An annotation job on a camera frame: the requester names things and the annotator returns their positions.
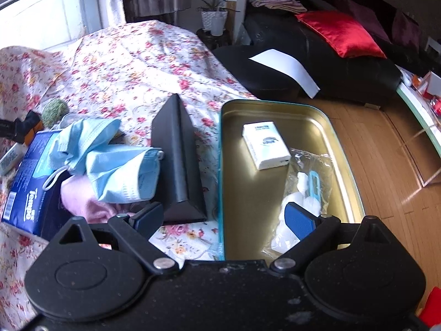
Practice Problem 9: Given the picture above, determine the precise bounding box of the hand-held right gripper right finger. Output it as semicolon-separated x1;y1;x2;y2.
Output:
270;203;391;273

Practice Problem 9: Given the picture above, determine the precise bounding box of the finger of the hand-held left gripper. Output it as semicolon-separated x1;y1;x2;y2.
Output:
0;119;19;136

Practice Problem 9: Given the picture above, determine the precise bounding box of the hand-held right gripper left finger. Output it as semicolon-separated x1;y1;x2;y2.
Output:
50;202;180;274

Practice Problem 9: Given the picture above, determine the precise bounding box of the white tissue packet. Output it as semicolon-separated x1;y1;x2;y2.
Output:
0;143;26;176
242;121;292;170

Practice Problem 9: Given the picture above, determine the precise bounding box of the green knitted scrubber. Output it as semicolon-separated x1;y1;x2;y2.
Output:
41;98;69;126

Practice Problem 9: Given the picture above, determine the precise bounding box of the clear plastic bag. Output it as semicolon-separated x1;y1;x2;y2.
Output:
263;146;335;252

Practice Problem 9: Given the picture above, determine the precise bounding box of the pink fleece pouch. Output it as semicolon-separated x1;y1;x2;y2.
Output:
60;175;133;225

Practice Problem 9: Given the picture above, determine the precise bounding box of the gold metal tin tray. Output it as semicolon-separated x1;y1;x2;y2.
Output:
217;99;366;263

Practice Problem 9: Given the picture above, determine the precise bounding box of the pile of white cotton balls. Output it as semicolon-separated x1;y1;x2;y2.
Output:
272;170;322;249

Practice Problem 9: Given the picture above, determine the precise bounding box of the light blue plastic stick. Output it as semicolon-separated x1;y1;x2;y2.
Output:
303;170;326;211

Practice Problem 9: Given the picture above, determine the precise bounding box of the blue tissue box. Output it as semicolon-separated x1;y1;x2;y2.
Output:
2;129;74;238

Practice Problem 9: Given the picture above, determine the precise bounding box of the black triangular box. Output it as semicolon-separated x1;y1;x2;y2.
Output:
151;93;208;224

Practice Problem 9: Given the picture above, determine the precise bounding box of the window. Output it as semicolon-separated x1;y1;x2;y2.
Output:
0;0;104;49

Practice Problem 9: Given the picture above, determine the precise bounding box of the floral bedspread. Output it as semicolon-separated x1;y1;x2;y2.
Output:
0;19;262;318

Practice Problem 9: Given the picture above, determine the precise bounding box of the white paper sheet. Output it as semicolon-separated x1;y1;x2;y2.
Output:
248;49;321;99

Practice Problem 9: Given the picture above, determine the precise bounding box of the red cloth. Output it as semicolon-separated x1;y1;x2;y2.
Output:
418;284;441;331

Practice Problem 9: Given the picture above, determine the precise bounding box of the glass coffee table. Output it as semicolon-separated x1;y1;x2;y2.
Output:
396;65;441;188

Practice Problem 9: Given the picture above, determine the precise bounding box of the dark wooden plant stand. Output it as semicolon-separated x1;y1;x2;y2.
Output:
196;28;231;52

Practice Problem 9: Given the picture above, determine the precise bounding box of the black leather sofa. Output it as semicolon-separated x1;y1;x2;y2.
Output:
212;7;404;106

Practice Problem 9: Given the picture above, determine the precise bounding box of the white and red house-shaped box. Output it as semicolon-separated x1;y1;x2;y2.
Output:
418;71;441;100

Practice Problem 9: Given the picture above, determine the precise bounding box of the round metal side table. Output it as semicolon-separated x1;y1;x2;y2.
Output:
122;0;194;25

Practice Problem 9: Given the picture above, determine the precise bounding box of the red satin cushion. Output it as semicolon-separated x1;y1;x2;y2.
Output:
294;10;387;59

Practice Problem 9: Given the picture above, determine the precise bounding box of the white cup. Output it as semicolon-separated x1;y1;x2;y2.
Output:
211;15;225;37

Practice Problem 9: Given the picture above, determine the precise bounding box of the potted plant in white basket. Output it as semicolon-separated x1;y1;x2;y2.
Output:
196;0;230;31

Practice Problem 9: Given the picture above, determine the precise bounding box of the purple cushion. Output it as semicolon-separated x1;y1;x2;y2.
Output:
391;10;423;47
331;0;393;44

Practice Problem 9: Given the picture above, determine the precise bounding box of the grey cushion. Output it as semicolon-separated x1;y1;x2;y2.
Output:
303;0;338;12

